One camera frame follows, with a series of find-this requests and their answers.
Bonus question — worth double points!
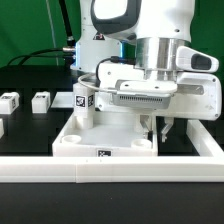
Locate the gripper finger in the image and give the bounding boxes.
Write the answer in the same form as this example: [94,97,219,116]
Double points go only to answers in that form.
[140,115,153,140]

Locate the white marker plate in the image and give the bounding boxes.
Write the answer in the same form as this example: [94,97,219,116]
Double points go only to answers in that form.
[51,92,73,108]

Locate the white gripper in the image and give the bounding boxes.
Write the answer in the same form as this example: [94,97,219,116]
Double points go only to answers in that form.
[96,45,222,142]

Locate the white block left edge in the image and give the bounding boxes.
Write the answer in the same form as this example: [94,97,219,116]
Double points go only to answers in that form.
[0,118,4,139]

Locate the white square tabletop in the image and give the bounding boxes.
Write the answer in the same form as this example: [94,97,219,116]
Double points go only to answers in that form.
[52,112,158,157]

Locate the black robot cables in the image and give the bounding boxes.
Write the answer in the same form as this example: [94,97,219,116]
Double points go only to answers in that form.
[6,0,77,67]

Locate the white L-shaped fence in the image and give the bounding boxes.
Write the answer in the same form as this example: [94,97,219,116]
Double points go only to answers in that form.
[0,120,224,183]

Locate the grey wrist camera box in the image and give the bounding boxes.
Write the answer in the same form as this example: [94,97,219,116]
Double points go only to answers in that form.
[112,80,177,109]

